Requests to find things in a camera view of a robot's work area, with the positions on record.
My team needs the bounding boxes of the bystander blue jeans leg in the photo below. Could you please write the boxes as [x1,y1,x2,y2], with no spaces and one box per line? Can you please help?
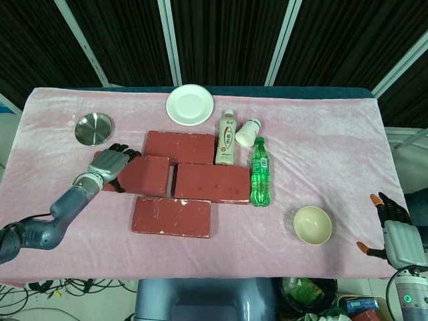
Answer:
[403,191,428,232]

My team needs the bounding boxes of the white partition post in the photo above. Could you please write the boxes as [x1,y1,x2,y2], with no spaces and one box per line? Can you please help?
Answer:
[156,0,184,87]
[266,0,303,87]
[371,6,428,98]
[52,0,110,87]

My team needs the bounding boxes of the cream ceramic bowl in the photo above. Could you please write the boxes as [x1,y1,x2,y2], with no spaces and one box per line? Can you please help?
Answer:
[293,205,333,245]

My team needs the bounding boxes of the white paper cup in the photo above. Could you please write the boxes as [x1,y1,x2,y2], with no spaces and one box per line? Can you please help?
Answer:
[235,118,262,148]

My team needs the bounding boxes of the white round plate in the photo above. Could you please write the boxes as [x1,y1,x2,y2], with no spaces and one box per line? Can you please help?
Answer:
[165,84,215,126]

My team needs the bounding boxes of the blue snack packet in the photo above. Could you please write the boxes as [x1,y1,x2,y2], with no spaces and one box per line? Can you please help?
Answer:
[345,298,381,314]

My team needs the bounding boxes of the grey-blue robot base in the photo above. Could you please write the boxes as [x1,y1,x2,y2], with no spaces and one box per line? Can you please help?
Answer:
[134,278,279,321]

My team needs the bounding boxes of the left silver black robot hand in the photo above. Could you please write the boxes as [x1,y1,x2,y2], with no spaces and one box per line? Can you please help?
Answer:
[87,143,142,195]

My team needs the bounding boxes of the black bin with green bag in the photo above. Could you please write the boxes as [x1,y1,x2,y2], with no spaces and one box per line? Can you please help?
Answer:
[280,277,338,316]

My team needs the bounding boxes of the beige milk tea bottle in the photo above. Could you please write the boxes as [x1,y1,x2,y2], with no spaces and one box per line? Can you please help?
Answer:
[214,109,237,167]

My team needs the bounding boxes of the stainless steel round dish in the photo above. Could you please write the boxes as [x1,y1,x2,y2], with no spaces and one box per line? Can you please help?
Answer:
[74,112,115,146]

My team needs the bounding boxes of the red brick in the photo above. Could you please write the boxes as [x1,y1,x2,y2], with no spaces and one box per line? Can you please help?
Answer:
[171,163,251,205]
[142,130,215,166]
[93,150,171,197]
[130,195,212,239]

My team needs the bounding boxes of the black floor cable tangle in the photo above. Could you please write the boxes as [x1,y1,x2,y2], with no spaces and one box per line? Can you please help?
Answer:
[0,277,138,302]

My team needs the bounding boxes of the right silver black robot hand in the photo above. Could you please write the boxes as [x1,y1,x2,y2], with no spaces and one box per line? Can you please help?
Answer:
[356,191,423,269]

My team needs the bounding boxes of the black curtain panel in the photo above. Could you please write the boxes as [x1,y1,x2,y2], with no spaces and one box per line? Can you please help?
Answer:
[379,31,428,128]
[276,0,428,90]
[169,0,289,88]
[0,0,103,110]
[66,0,175,88]

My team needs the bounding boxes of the white metal rack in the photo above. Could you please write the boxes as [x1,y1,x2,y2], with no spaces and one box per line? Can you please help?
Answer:
[384,126,428,150]

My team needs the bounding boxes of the white crumpled bag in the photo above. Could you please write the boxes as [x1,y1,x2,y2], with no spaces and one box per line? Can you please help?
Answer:
[299,306,350,321]

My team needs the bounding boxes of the red cardboard box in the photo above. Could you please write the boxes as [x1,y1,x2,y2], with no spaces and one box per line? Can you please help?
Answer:
[348,309,379,321]

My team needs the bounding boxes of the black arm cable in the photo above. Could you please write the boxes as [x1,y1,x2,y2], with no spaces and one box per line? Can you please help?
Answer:
[0,213,54,248]
[386,266,404,321]

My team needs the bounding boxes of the green plastic soda bottle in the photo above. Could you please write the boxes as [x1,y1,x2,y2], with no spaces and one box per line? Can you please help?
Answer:
[250,136,273,208]

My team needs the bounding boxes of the blue white sign board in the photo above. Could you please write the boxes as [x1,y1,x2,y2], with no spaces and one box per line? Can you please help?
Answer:
[0,92,18,117]

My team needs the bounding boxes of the pink velvet table cloth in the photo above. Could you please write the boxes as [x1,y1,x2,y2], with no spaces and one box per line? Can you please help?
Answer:
[0,86,407,288]

